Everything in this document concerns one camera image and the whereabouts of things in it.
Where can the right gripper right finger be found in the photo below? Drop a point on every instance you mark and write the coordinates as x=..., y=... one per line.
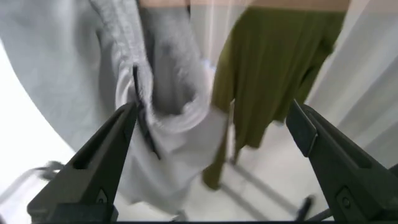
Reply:
x=357, y=186

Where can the green printed shirt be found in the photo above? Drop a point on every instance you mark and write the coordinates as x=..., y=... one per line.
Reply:
x=267, y=62

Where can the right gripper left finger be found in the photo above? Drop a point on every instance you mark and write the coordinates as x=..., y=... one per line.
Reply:
x=77, y=193

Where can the pink clothes hanger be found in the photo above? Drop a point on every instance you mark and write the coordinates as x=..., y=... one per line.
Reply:
x=295, y=3

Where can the black clothes rack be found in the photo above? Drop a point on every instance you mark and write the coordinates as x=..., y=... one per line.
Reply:
x=264, y=186

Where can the white curtain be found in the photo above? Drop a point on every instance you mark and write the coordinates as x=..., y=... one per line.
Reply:
x=367, y=77

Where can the pale grey shorts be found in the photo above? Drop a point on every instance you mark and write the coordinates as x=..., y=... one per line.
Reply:
x=62, y=62

